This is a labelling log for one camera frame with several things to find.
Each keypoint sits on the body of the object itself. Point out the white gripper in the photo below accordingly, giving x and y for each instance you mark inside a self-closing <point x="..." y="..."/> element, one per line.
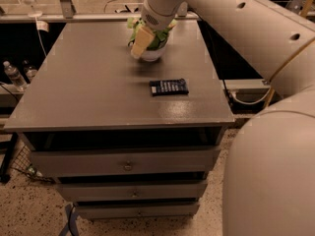
<point x="159" y="20"/>

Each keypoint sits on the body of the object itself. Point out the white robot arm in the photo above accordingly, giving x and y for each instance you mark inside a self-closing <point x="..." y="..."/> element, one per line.
<point x="269" y="175"/>

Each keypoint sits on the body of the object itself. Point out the white bowl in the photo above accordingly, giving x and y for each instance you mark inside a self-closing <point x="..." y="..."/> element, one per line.
<point x="152" y="54"/>

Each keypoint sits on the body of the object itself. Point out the dark blue snack packet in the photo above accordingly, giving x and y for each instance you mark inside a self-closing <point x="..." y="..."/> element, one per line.
<point x="168" y="87"/>

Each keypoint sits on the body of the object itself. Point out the grey drawer cabinet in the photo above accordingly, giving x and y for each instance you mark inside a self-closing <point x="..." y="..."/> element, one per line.
<point x="91" y="94"/>

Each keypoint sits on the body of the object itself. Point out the clear plastic water bottle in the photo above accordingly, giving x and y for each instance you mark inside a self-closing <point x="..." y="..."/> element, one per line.
<point x="15" y="76"/>

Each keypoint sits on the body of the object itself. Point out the middle grey drawer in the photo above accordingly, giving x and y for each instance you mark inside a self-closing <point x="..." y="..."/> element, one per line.
<point x="131" y="191"/>

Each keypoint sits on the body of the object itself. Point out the grey drawer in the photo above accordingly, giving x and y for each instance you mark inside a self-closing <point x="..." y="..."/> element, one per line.
<point x="138" y="210"/>
<point x="131" y="191"/>
<point x="100" y="163"/>

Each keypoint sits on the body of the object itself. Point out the top grey drawer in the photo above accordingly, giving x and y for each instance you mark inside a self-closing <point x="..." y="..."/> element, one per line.
<point x="100" y="163"/>

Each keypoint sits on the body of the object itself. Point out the bottom grey drawer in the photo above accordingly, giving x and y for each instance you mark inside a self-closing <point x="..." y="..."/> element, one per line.
<point x="138" y="210"/>

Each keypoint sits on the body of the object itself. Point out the metal railing frame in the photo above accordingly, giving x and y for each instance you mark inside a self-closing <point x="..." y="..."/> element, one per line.
<point x="65" y="15"/>

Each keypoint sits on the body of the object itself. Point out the wire mesh basket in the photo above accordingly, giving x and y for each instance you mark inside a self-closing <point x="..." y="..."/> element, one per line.
<point x="22" y="164"/>

